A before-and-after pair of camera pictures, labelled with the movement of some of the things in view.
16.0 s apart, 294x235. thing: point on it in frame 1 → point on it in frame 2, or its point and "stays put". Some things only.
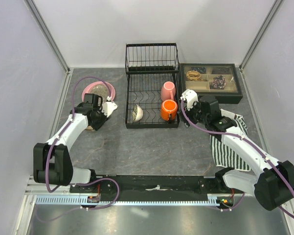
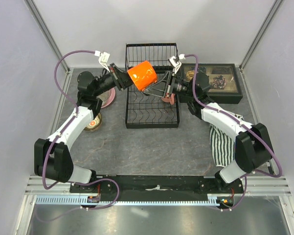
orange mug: x=169 y=106 → x=143 y=74
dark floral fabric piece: x=219 y=82 stays put
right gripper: x=188 y=113 → x=160 y=88
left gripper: x=104 y=119 → x=125 y=81
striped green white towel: x=224 y=156 stays put
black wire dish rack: x=148 y=66 stays put
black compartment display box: x=222 y=80 stays put
